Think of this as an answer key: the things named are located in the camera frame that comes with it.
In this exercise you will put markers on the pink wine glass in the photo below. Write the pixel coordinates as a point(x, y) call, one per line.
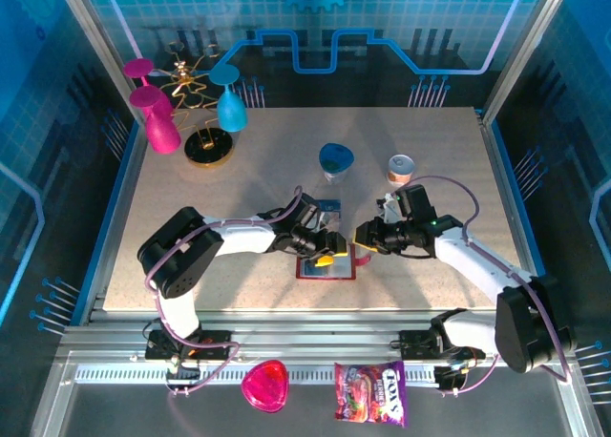
point(138, 68)
point(162, 131)

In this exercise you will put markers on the gold glass holder stand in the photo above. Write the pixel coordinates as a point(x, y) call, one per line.
point(210, 148)

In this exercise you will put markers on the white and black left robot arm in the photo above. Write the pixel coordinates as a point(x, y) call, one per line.
point(243, 239)

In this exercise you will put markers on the blue credit card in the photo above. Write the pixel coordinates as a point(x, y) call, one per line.
point(329, 205)

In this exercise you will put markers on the purple candy bag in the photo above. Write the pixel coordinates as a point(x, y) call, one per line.
point(370, 394)

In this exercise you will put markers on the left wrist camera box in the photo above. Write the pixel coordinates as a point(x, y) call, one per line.
point(309, 210)

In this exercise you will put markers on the pink heart-shaped bowl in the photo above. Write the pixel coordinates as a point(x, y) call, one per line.
point(265, 384)

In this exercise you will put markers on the blue wine glass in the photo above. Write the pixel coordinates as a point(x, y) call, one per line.
point(232, 112)

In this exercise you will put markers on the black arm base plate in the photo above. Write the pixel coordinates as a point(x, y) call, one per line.
point(413, 344)
point(219, 341)

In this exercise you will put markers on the aluminium frame beam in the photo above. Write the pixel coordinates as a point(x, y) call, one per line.
point(310, 334)

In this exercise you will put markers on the white VIP card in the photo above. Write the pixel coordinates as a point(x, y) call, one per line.
point(323, 220)

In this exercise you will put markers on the clear container with blue lid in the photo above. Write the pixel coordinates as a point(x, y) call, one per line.
point(336, 156)

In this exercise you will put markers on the small black electronics module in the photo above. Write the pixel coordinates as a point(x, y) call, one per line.
point(183, 374)
point(451, 379)

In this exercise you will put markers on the red leather card holder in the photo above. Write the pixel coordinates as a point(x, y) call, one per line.
point(343, 272)

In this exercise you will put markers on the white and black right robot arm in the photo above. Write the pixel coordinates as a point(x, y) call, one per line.
point(477, 265)

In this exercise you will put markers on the aluminium frame post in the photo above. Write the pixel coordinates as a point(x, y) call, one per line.
point(525, 50)
point(102, 50)

